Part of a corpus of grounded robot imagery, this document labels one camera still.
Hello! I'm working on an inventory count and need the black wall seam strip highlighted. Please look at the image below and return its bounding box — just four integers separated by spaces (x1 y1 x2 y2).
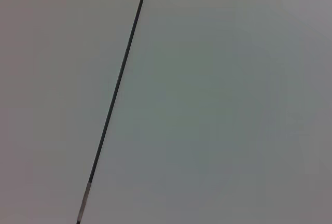
76 0 151 224

